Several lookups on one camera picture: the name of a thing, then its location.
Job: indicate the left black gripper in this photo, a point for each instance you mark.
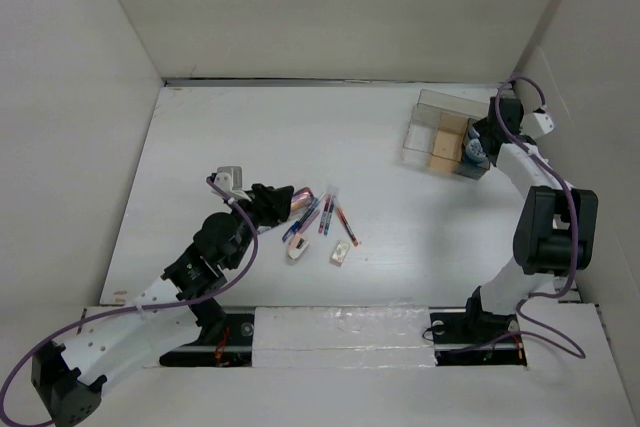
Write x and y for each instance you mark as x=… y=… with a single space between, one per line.
x=269 y=202

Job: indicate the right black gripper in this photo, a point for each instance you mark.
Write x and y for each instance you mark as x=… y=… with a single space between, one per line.
x=482 y=126

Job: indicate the pink capped glue bottle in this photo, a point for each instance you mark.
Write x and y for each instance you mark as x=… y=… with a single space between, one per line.
x=301 y=199

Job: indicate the blue patterned tape roll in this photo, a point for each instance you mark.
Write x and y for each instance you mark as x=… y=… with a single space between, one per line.
x=474 y=155

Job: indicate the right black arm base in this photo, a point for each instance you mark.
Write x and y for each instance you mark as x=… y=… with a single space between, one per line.
x=457 y=343

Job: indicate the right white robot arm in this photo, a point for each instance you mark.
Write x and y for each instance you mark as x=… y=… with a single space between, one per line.
x=555 y=233

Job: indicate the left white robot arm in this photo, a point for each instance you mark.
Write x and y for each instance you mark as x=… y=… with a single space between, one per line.
x=176 y=309

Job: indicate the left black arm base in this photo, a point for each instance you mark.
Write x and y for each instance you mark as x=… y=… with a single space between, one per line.
x=231 y=347

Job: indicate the black pen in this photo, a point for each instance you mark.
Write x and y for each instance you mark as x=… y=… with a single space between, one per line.
x=263 y=229

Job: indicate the red blue pen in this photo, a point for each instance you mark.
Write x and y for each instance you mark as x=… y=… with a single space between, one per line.
x=329 y=206

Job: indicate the clear compartment organizer box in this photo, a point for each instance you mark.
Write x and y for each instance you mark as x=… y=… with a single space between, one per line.
x=436 y=134

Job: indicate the orange red pen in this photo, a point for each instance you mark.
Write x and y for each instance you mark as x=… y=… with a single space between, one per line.
x=347 y=226

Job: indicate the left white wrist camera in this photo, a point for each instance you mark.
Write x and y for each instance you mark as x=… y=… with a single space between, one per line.
x=229 y=180

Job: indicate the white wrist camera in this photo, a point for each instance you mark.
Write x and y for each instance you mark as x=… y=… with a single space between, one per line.
x=229 y=180
x=542 y=124

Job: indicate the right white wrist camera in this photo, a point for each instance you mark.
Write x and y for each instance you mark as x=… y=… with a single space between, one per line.
x=542 y=124

